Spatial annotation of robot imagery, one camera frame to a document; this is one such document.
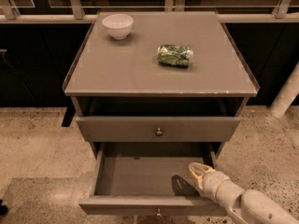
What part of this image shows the black object at floor edge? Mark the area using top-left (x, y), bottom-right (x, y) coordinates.
top-left (0, 199), bottom-right (7, 216)

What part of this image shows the grey drawer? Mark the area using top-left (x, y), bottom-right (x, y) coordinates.
top-left (79, 142), bottom-right (226, 217)
top-left (76, 116), bottom-right (240, 142)

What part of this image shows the metal window railing frame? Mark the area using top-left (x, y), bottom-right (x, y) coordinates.
top-left (0, 0), bottom-right (299, 23)

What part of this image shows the grey drawer cabinet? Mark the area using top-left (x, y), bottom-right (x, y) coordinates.
top-left (64, 12), bottom-right (259, 152)

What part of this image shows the white ceramic bowl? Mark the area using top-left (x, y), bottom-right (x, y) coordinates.
top-left (102, 14), bottom-right (134, 40)

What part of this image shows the grey top drawer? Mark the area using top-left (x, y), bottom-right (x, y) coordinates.
top-left (76, 116), bottom-right (240, 142)

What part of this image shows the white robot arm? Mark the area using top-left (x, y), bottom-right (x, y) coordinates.
top-left (188, 162), bottom-right (299, 224)

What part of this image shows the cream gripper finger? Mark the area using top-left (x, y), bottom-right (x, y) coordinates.
top-left (188, 162), bottom-right (214, 176)
top-left (190, 172), bottom-right (204, 193)

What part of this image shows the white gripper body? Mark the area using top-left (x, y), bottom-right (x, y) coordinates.
top-left (202, 171), bottom-right (245, 207)

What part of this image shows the crushed green soda can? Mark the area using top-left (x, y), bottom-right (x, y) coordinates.
top-left (157, 44), bottom-right (193, 67)

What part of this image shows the white pillar post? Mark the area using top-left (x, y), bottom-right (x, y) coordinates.
top-left (269, 63), bottom-right (299, 119)

